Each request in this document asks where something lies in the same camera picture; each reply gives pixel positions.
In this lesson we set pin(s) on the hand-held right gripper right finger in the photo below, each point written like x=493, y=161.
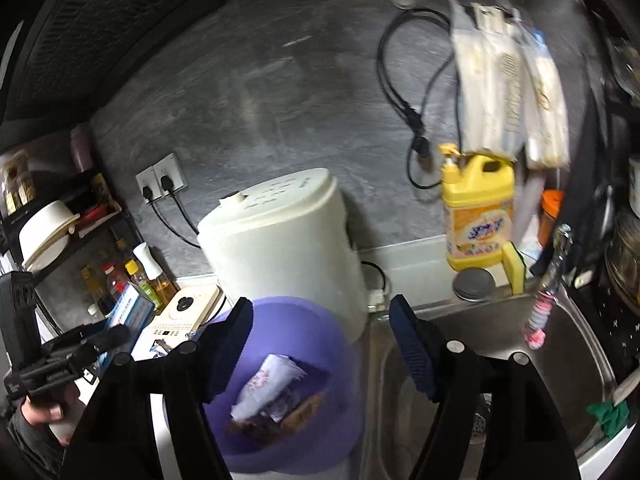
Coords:
x=415, y=350

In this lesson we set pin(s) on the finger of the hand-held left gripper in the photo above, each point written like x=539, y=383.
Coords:
x=80, y=336
x=112, y=341

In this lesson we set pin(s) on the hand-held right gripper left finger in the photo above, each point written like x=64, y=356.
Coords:
x=227, y=350

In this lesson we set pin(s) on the blue white medicine box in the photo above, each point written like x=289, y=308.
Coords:
x=130, y=310

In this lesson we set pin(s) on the white paper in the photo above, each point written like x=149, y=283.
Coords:
x=270, y=375

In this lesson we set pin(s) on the purple plastic bucket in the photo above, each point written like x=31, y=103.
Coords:
x=330, y=360

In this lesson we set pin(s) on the brown paper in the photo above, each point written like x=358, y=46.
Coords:
x=305, y=412

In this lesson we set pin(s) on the person's left forearm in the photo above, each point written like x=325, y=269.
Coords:
x=30, y=455

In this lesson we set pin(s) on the person's left hand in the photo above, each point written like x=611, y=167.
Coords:
x=45, y=412

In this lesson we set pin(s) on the small white bottle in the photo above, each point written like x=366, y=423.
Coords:
x=96, y=312

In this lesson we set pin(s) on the red cap sauce bottle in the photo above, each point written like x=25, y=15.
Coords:
x=117, y=285

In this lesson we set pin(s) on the beige induction cooker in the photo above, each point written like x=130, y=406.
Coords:
x=200, y=300

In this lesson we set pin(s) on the green label oil bottle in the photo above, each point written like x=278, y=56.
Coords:
x=145, y=287

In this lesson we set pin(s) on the white-capped oil spray bottle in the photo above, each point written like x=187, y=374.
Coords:
x=157, y=285

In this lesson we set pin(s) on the round metal lid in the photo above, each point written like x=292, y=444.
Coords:
x=473, y=284

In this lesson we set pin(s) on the dark sauce bottle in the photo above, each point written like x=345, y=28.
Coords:
x=121, y=252

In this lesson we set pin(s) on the sink drain strainer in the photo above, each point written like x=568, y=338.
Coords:
x=481, y=420

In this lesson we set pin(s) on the white air fryer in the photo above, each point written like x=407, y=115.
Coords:
x=280, y=240

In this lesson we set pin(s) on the glass spice jar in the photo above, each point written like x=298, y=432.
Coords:
x=12, y=197
x=26, y=187

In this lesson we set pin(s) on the yellow green sponge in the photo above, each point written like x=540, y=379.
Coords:
x=512, y=267

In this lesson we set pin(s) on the open box of seasoning packets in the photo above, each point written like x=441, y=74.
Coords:
x=100, y=205

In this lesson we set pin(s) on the black kitchen rack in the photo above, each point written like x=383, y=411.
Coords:
x=60, y=192

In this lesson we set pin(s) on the faucet with pink nozzle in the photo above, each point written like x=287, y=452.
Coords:
x=542, y=305

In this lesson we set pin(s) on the yellow detergent bottle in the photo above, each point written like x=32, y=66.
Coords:
x=480, y=220

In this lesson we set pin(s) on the stainless steel sink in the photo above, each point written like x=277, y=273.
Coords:
x=565, y=370

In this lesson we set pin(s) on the pink tumbler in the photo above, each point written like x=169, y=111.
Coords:
x=82, y=150

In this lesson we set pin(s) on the orange lid jar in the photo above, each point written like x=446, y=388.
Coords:
x=551, y=215

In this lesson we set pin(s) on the green cloth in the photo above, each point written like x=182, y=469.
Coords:
x=607, y=417

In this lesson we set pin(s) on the hanging plastic bags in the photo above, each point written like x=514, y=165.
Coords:
x=500, y=85

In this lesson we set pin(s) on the black range hood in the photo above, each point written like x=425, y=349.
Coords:
x=100, y=25

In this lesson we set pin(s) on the white wall socket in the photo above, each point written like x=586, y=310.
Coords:
x=147, y=180
x=172, y=167

